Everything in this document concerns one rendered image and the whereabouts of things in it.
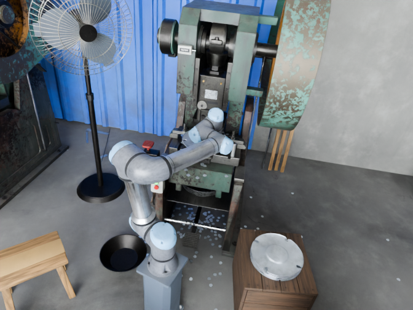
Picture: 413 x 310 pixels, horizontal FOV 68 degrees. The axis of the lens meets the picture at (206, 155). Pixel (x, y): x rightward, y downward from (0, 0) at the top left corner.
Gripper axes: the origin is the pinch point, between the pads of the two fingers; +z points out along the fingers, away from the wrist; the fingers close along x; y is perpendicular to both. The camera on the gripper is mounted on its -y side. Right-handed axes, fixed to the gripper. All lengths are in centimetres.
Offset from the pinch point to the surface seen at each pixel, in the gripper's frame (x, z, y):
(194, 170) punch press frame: -4.4, 16.1, -7.6
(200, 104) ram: 24.2, -11.1, -8.8
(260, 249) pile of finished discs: -44, 25, 36
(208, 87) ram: 29.8, -20.6, -5.7
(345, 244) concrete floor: -13, 81, 110
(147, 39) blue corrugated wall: 138, 40, -77
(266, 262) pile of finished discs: -51, 21, 39
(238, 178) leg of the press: -7.3, 13.4, 19.5
